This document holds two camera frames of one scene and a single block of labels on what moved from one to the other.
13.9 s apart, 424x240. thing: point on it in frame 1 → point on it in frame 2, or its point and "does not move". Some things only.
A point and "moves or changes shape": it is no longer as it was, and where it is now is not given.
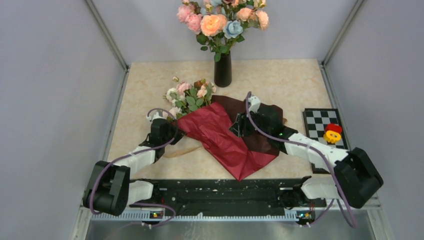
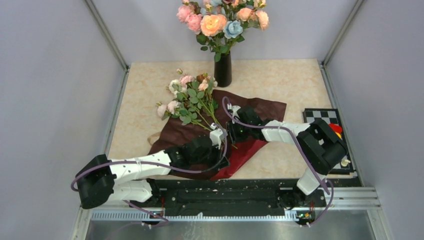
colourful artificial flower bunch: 218,24 does not move
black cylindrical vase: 222,71 does not move
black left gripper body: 170,130 → 212,156
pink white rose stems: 185,98 moves or changes shape
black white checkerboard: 316,120 does not move
